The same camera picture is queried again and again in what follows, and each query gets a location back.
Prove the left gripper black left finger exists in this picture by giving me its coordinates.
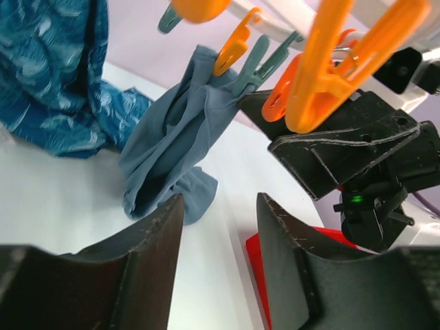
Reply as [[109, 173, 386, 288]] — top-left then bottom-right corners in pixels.
[[1, 194, 184, 329]]

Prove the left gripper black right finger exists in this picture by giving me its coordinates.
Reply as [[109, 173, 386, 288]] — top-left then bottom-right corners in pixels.
[[256, 193, 439, 329]]

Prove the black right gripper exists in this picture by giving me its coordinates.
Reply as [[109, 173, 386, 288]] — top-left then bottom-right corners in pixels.
[[238, 91, 439, 200]]

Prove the white round clip hanger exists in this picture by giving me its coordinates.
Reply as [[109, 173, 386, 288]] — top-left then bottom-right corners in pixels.
[[226, 0, 440, 59]]

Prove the grey-blue t-shirt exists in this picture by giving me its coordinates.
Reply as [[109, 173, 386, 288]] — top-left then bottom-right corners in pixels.
[[120, 45, 239, 224]]

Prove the red plastic tray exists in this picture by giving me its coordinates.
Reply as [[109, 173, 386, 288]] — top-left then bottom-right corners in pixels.
[[245, 226, 358, 330]]

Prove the orange clothespin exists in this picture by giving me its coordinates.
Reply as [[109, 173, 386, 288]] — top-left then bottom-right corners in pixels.
[[212, 7, 262, 76], [285, 0, 432, 133], [170, 0, 232, 24], [261, 29, 358, 123]]

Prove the teal clothespin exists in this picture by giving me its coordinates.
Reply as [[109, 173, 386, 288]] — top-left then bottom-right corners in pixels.
[[232, 31, 304, 97], [157, 4, 182, 34]]

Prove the blue patterned cloth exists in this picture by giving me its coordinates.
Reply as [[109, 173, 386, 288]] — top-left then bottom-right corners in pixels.
[[1, 0, 151, 159]]

